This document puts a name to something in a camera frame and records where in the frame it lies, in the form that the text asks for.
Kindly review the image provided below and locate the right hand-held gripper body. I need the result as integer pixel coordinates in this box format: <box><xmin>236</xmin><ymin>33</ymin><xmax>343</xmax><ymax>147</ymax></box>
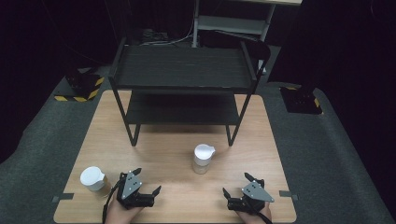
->
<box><xmin>227</xmin><ymin>178</ymin><xmax>276</xmax><ymax>216</ymax></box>

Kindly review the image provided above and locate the grey tape strip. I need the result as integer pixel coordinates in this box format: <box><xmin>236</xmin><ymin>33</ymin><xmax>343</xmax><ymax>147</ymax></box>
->
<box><xmin>278</xmin><ymin>189</ymin><xmax>299</xmax><ymax>202</ymax></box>
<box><xmin>51</xmin><ymin>192</ymin><xmax>75</xmax><ymax>203</ymax></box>

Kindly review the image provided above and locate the black stand base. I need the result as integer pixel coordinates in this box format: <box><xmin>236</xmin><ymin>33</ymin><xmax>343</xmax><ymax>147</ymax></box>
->
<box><xmin>279</xmin><ymin>84</ymin><xmax>324</xmax><ymax>116</ymax></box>

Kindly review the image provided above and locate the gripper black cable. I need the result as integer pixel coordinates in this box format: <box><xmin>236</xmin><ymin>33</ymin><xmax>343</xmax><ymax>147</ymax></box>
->
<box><xmin>244</xmin><ymin>197</ymin><xmax>274</xmax><ymax>224</ymax></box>
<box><xmin>102</xmin><ymin>179</ymin><xmax>123</xmax><ymax>224</ymax></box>

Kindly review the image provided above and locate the person's left hand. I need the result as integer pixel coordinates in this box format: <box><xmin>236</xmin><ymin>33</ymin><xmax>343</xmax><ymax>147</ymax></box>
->
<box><xmin>105</xmin><ymin>195</ymin><xmax>144</xmax><ymax>224</ymax></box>

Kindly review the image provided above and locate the black base yellow striped tape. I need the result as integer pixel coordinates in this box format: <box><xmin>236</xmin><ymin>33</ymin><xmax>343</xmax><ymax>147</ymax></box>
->
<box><xmin>54</xmin><ymin>69</ymin><xmax>106</xmax><ymax>103</ymax></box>

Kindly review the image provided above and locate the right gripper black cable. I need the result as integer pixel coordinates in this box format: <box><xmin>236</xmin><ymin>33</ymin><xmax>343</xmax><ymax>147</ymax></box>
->
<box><xmin>244</xmin><ymin>197</ymin><xmax>274</xmax><ymax>224</ymax></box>

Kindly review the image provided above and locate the black two-tier shelf rack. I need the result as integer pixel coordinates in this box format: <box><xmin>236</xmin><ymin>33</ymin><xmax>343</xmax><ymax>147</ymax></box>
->
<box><xmin>107</xmin><ymin>36</ymin><xmax>271</xmax><ymax>147</ymax></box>

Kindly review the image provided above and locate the grey metal stand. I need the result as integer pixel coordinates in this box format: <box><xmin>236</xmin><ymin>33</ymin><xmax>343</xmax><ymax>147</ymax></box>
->
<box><xmin>191</xmin><ymin>0</ymin><xmax>304</xmax><ymax>76</ymax></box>

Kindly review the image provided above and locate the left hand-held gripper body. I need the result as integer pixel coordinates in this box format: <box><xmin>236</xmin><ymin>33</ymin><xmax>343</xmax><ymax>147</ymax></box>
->
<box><xmin>116</xmin><ymin>172</ymin><xmax>155</xmax><ymax>210</ymax></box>

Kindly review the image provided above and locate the person's right hand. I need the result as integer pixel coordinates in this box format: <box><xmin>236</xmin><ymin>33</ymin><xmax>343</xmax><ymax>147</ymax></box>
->
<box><xmin>234</xmin><ymin>201</ymin><xmax>273</xmax><ymax>224</ymax></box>

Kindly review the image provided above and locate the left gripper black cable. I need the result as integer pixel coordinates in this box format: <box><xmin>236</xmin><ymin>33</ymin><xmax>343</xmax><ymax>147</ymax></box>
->
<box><xmin>102</xmin><ymin>179</ymin><xmax>123</xmax><ymax>224</ymax></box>

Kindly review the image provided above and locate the brown spice jar white lid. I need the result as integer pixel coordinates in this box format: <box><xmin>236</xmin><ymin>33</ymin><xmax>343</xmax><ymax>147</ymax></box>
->
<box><xmin>79</xmin><ymin>166</ymin><xmax>112</xmax><ymax>199</ymax></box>

